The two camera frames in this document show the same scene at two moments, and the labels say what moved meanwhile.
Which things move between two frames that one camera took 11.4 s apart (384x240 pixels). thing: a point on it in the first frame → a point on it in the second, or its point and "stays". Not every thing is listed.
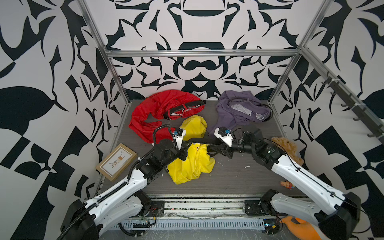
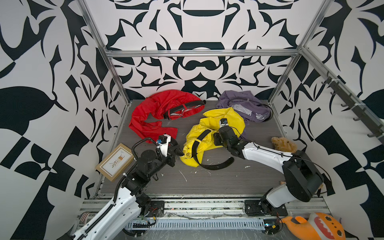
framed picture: x=113 y=166 stays
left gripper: x=181 y=152 stays
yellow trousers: x=198 y=160 → x=209 y=120
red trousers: x=162 y=105 stays
